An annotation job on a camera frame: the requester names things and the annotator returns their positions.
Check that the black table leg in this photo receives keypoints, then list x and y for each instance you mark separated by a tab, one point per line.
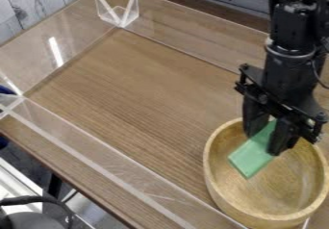
55	186

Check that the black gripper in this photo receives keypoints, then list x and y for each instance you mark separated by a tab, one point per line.
278	91

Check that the brown wooden bowl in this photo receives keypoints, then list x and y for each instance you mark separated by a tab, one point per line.
282	195

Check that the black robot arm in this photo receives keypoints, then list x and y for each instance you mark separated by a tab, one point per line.
298	29

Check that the clear acrylic front wall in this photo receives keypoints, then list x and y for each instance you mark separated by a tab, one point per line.
147	201

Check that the clear acrylic corner bracket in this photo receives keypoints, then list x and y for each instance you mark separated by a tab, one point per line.
119	16

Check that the green rectangular block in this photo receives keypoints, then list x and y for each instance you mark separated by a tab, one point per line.
250	157

